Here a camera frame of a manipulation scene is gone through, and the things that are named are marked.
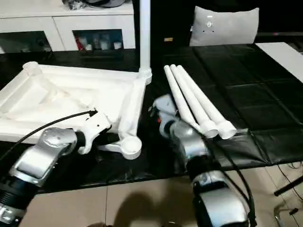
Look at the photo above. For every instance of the chrome chair leg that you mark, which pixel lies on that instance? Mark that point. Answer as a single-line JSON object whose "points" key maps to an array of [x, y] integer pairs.
{"points": [[278, 215]]}

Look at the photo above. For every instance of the black stand leg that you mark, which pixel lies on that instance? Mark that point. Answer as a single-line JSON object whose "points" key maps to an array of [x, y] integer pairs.
{"points": [[288, 186]]}

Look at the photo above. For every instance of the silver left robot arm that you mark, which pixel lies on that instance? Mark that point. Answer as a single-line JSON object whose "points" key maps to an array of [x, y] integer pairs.
{"points": [[42, 151]]}

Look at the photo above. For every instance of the grey cushion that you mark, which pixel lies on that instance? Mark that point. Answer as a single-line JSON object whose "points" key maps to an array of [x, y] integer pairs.
{"points": [[225, 26]]}

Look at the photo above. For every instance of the dark clutter pile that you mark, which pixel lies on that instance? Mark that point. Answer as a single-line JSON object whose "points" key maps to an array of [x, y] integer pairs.
{"points": [[71, 4]]}

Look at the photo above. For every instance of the white sideboard with glass doors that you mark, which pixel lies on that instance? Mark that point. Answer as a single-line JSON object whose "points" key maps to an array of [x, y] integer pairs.
{"points": [[59, 21]]}

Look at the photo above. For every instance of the white plastic table top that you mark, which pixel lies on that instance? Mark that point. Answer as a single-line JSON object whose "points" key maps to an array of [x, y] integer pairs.
{"points": [[71, 94]]}

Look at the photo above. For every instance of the black cabinet with gold label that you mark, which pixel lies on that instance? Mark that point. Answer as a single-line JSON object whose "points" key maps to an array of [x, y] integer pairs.
{"points": [[175, 21]]}

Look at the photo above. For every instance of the grey helmet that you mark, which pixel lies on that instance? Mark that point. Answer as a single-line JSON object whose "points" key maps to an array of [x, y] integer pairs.
{"points": [[106, 2]]}

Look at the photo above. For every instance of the white plastic table leg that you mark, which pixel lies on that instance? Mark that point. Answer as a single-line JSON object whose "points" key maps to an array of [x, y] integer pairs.
{"points": [[200, 94], [145, 35], [175, 82], [189, 94]]}

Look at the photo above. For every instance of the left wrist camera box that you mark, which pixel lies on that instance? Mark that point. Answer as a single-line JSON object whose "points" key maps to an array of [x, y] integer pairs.
{"points": [[94, 127]]}

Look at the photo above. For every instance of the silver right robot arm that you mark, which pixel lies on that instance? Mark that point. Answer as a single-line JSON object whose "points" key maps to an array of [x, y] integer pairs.
{"points": [[189, 137]]}

